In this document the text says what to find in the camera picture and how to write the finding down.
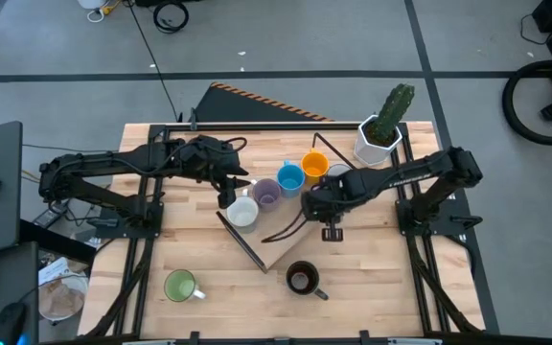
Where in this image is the white paper sheet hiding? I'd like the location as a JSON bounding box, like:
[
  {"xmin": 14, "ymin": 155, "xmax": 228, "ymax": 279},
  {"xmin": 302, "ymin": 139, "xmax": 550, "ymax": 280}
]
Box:
[{"xmin": 38, "ymin": 257, "xmax": 83, "ymax": 287}]

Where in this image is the green cactus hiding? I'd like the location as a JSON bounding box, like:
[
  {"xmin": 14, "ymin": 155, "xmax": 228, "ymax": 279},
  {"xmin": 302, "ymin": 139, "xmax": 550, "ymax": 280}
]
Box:
[{"xmin": 369, "ymin": 83, "xmax": 416, "ymax": 147}]

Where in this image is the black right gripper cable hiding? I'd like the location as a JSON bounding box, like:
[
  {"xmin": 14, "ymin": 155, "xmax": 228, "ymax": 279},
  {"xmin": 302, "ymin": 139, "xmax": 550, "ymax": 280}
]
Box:
[{"xmin": 261, "ymin": 208, "xmax": 313, "ymax": 243}]

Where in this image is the black ramp with orange stripes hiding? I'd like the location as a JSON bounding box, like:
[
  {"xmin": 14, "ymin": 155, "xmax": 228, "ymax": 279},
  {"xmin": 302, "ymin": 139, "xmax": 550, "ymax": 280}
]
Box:
[{"xmin": 194, "ymin": 81, "xmax": 334, "ymax": 124}]

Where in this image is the black desk with mouse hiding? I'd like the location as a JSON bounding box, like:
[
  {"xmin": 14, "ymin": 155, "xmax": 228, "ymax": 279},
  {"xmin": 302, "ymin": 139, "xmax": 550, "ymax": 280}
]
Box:
[{"xmin": 0, "ymin": 241, "xmax": 40, "ymax": 345}]

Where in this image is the black vacuum hose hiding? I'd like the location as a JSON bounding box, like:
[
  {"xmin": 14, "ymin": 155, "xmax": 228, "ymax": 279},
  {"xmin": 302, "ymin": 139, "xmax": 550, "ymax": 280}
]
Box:
[{"xmin": 501, "ymin": 59, "xmax": 552, "ymax": 147}]

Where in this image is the black aluminium table frame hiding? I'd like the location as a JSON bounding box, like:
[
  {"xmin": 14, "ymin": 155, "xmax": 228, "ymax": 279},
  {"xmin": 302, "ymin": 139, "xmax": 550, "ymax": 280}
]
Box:
[{"xmin": 83, "ymin": 122, "xmax": 486, "ymax": 345}]

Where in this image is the small purple mug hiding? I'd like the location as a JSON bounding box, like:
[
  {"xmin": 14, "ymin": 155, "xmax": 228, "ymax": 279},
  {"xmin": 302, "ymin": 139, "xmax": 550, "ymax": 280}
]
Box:
[{"xmin": 251, "ymin": 177, "xmax": 283, "ymax": 212}]

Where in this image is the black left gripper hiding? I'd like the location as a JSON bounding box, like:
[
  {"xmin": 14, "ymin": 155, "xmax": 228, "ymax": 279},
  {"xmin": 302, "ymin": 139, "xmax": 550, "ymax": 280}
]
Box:
[{"xmin": 187, "ymin": 135, "xmax": 254, "ymax": 211}]

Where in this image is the large lilac mug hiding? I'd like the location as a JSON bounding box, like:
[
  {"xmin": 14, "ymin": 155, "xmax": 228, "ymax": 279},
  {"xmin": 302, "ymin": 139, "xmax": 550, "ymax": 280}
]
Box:
[{"xmin": 327, "ymin": 163, "xmax": 353, "ymax": 179}]

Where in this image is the coiled black cable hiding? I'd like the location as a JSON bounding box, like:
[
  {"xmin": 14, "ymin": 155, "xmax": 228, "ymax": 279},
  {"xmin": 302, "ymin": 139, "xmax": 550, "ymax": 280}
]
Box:
[{"xmin": 152, "ymin": 1, "xmax": 191, "ymax": 35}]

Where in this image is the orange mug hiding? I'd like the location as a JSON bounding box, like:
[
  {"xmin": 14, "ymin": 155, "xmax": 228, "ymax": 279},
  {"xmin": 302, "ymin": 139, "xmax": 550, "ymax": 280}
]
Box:
[{"xmin": 300, "ymin": 148, "xmax": 331, "ymax": 186}]

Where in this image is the black power adapter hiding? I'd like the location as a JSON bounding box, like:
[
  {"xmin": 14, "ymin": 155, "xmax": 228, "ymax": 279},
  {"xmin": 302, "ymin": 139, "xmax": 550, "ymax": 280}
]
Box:
[{"xmin": 33, "ymin": 206, "xmax": 58, "ymax": 228}]

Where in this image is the grey floor cable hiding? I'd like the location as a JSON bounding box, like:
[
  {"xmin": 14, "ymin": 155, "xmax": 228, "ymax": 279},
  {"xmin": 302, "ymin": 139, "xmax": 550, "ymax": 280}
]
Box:
[{"xmin": 21, "ymin": 143, "xmax": 122, "ymax": 154}]

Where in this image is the white hexagonal plant pot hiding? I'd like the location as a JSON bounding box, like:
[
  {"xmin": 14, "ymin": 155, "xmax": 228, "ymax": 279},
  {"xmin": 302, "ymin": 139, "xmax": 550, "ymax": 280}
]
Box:
[{"xmin": 352, "ymin": 113, "xmax": 404, "ymax": 168}]

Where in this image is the wooden shelf with black brackets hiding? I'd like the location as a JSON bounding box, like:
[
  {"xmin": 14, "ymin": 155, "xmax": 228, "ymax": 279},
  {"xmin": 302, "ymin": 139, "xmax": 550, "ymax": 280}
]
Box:
[{"xmin": 216, "ymin": 132, "xmax": 357, "ymax": 274}]

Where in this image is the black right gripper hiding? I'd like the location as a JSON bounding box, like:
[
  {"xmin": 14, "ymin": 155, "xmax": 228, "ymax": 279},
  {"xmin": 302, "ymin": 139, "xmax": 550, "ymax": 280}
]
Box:
[{"xmin": 300, "ymin": 175, "xmax": 357, "ymax": 242}]

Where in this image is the bin with crumpled paper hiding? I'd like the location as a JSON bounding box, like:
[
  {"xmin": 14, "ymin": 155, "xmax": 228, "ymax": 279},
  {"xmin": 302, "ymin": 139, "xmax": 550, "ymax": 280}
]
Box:
[{"xmin": 38, "ymin": 275, "xmax": 89, "ymax": 321}]

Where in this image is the dark brown mug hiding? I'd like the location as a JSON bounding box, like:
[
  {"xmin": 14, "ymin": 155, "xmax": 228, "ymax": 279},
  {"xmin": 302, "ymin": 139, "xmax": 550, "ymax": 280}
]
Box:
[{"xmin": 285, "ymin": 260, "xmax": 330, "ymax": 302}]

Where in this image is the green mug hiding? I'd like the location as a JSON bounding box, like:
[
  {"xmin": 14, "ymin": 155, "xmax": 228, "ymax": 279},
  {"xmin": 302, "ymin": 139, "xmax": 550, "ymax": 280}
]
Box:
[{"xmin": 163, "ymin": 268, "xmax": 207, "ymax": 304}]

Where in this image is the black computer mouse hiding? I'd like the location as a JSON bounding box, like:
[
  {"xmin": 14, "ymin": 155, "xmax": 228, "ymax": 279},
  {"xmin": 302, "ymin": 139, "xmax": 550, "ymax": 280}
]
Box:
[{"xmin": 0, "ymin": 301, "xmax": 28, "ymax": 345}]

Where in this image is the thin black floor cable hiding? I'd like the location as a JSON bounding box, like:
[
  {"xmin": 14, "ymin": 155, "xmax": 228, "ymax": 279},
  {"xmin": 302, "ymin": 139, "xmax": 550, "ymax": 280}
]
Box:
[{"xmin": 125, "ymin": 0, "xmax": 182, "ymax": 122}]

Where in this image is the white mug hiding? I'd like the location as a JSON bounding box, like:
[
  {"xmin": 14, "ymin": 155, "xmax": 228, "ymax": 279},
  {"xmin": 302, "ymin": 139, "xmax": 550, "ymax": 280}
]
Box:
[{"xmin": 225, "ymin": 188, "xmax": 261, "ymax": 229}]

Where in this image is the blue mug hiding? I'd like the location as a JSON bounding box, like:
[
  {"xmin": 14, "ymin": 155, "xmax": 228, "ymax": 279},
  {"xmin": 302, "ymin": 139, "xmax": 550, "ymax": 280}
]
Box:
[{"xmin": 276, "ymin": 160, "xmax": 307, "ymax": 198}]

